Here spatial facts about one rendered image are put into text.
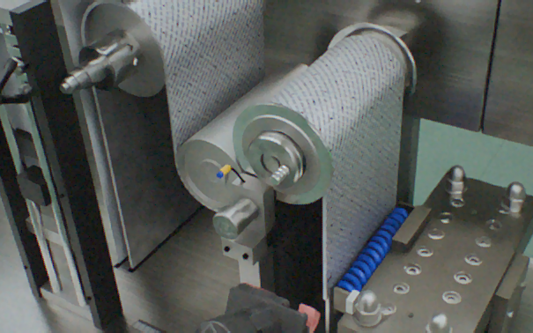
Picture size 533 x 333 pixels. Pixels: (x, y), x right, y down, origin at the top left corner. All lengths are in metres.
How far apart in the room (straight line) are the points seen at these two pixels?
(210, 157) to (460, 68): 0.40
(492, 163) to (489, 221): 1.97
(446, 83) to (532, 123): 0.14
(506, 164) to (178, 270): 2.09
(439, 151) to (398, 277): 2.15
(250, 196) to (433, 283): 0.30
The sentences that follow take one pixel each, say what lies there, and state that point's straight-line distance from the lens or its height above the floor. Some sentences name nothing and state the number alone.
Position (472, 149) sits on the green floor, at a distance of 3.22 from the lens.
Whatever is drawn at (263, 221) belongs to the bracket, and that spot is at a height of 1.16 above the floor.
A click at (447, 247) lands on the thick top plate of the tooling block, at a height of 1.03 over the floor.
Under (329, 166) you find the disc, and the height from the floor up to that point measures 1.26.
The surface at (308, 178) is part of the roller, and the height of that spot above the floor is 1.23.
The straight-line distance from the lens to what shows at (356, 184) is 1.00.
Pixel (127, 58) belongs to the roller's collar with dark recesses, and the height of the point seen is 1.34.
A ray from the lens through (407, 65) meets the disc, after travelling 1.07.
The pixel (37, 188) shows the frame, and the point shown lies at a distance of 1.08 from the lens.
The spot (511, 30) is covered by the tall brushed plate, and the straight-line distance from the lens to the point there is 1.09.
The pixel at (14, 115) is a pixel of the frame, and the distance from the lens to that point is 1.09.
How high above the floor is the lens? 1.76
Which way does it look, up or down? 35 degrees down
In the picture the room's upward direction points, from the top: 4 degrees counter-clockwise
